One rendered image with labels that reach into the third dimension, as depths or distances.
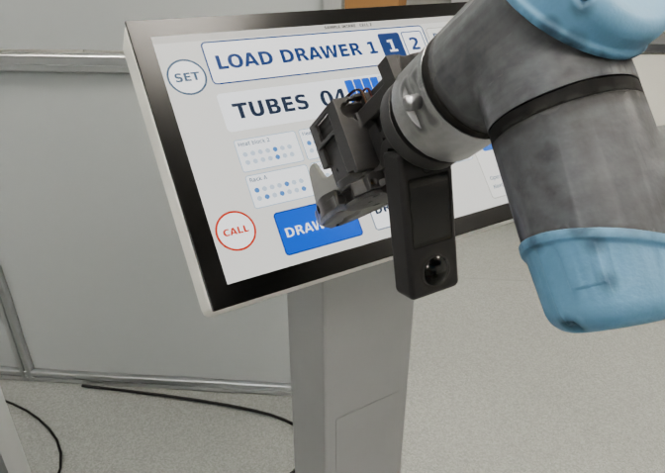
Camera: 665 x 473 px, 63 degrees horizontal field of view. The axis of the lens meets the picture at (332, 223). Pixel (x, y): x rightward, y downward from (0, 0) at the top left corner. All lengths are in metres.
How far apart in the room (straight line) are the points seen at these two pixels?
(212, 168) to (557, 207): 0.38
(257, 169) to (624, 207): 0.39
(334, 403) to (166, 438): 0.96
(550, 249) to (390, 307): 0.56
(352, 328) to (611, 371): 1.43
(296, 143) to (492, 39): 0.34
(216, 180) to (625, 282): 0.40
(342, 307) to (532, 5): 0.55
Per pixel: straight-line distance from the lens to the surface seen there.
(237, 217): 0.55
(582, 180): 0.26
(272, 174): 0.57
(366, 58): 0.69
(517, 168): 0.28
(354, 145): 0.42
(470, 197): 0.69
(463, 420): 1.78
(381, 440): 0.99
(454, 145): 0.35
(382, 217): 0.61
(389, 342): 0.85
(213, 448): 1.70
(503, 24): 0.29
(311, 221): 0.57
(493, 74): 0.29
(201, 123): 0.58
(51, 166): 1.63
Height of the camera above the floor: 1.26
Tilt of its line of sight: 27 degrees down
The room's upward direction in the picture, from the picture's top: straight up
